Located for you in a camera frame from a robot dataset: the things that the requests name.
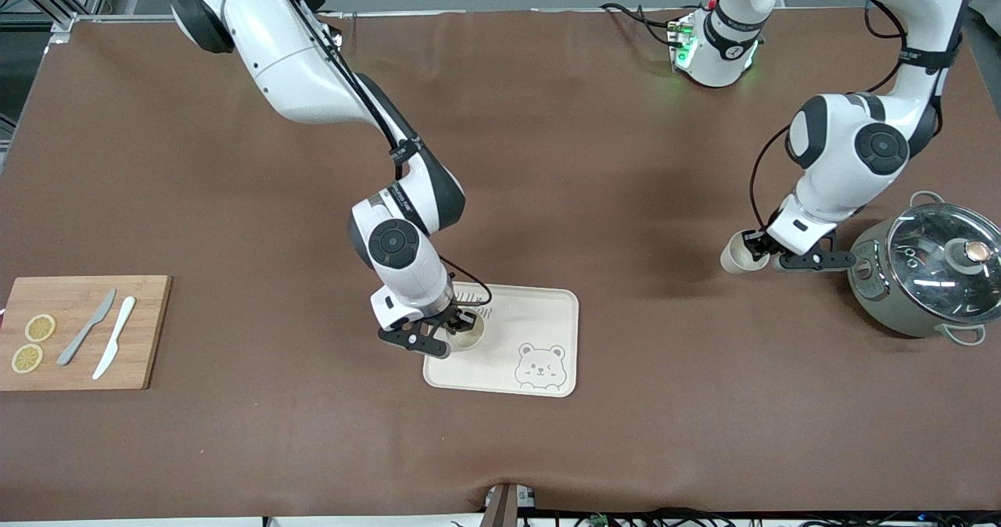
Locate white IKEA cup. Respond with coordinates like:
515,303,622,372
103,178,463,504
450,314,486,351
720,230,771,275

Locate cream bear print tray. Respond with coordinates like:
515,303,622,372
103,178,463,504
423,282,579,398

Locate grey-green rice cooker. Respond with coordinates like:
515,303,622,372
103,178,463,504
847,191,1001,348

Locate glass cooker lid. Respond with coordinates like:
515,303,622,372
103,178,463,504
886,203,1001,324

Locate brown table mat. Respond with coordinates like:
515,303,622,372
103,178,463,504
0,7,1001,522

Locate white plastic knife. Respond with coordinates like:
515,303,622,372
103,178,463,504
92,296,137,381

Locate grey plastic knife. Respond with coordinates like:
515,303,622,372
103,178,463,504
57,289,117,367

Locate wooden cutting board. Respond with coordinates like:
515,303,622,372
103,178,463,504
0,275,172,391

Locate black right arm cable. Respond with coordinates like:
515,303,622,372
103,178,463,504
223,0,493,309

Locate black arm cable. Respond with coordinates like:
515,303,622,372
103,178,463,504
223,0,493,309
749,0,964,235

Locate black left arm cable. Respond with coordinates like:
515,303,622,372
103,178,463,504
749,0,964,235

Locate metal table edge bracket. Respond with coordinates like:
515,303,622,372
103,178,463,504
481,482,537,527

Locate black left base cables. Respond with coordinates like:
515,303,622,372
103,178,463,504
600,2,685,48

